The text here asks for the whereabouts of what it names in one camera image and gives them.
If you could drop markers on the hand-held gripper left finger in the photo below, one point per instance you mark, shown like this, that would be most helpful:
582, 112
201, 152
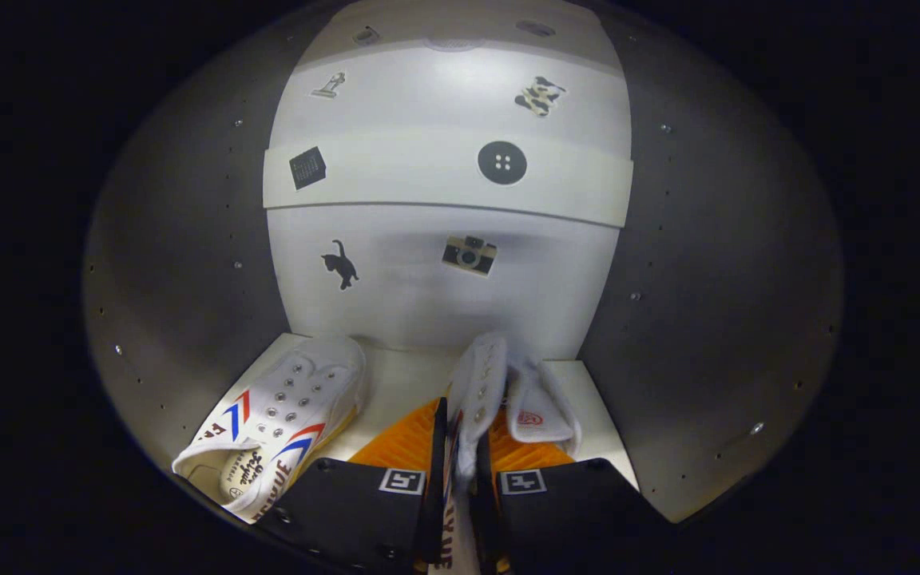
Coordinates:
356, 511

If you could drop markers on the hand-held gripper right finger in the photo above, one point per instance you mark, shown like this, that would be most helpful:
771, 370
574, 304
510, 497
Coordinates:
572, 511

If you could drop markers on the white striped canvas shoe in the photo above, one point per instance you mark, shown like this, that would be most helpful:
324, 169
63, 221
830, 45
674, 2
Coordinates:
284, 415
480, 383

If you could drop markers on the grey shoe cabinet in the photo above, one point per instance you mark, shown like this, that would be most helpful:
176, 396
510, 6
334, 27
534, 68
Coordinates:
707, 279

